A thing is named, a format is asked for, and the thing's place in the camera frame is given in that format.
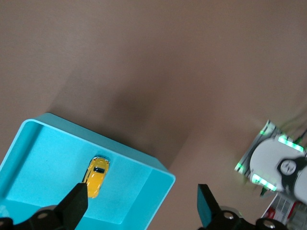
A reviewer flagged turquoise plastic storage box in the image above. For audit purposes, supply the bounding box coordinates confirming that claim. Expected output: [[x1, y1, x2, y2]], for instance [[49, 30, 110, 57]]
[[0, 112, 176, 230]]

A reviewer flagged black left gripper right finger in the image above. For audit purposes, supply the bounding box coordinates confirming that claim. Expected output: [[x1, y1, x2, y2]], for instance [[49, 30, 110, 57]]
[[197, 184, 287, 230]]

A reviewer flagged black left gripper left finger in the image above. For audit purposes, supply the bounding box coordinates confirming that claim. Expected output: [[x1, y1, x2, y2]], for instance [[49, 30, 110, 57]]
[[0, 183, 89, 230]]

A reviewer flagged red white background box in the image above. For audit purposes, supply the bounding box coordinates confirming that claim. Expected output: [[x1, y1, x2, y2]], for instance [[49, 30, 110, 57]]
[[260, 193, 306, 226]]

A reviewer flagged yellow toy beetle car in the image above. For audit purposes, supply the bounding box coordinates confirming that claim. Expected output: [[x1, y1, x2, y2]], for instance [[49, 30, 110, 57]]
[[82, 155, 111, 199]]

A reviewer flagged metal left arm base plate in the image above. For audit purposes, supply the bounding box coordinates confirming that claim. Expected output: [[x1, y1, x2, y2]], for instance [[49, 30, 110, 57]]
[[234, 119, 307, 195]]

